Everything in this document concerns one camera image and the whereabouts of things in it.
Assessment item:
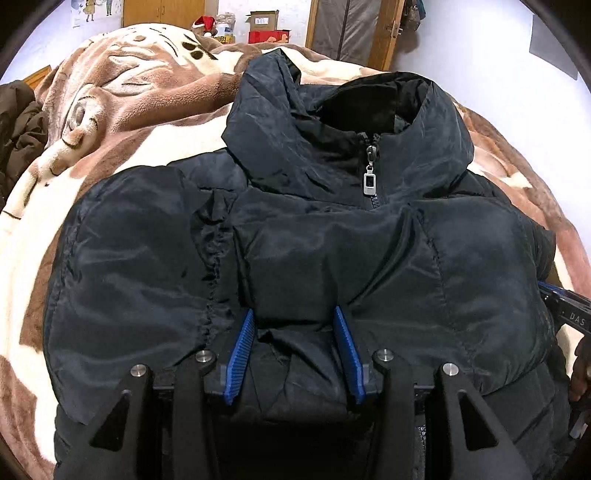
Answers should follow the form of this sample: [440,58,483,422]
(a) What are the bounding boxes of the clear plastic bag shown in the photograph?
[214,12,236,45]

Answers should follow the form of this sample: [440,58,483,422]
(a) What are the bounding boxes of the open cardboard box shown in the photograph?
[244,10,280,33]

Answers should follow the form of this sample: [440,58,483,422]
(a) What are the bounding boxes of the wooden headboard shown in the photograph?
[21,65,53,91]

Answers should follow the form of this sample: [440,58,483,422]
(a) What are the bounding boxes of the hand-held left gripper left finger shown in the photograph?
[53,308,257,480]

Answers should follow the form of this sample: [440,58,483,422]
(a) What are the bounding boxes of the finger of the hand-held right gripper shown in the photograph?
[537,279,591,309]

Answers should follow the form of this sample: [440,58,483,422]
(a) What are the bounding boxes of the brown puffer jacket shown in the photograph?
[0,80,50,200]

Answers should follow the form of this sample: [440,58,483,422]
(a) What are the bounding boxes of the brown cream printed blanket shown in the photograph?
[0,21,591,480]

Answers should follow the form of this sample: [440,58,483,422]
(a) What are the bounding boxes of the wall poster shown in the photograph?
[69,0,124,23]

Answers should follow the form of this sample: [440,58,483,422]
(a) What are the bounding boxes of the red box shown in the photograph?
[248,30,293,46]

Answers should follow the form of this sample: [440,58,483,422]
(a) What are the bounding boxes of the wooden door frame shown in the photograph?
[305,0,406,71]

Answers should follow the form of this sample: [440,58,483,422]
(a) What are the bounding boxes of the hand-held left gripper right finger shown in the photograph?
[332,305,532,480]

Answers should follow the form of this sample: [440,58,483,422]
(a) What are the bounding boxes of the hanging bags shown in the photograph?
[401,0,424,48]

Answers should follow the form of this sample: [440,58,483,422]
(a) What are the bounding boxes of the person's right hand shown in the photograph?
[569,334,591,403]

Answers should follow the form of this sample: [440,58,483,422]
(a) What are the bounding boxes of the grey garment cover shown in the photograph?
[316,0,385,66]

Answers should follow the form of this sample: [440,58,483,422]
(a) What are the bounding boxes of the black puffer jacket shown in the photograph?
[42,51,575,480]

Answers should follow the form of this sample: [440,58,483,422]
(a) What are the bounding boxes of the grey wall paper sheet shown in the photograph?
[530,14,581,80]

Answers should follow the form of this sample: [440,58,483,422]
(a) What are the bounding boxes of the wooden wardrobe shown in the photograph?
[122,0,195,28]

